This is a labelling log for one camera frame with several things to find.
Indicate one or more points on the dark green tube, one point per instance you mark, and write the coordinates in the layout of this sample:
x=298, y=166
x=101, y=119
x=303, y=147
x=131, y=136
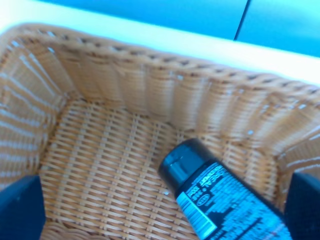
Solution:
x=218, y=204

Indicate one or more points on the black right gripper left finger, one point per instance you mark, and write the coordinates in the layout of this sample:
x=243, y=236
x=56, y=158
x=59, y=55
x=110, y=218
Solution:
x=22, y=210

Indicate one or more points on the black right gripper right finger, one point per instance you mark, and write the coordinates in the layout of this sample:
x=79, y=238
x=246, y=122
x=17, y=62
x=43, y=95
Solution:
x=302, y=207

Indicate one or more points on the orange woven basket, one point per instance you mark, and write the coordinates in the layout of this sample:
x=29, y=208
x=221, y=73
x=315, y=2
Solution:
x=94, y=117

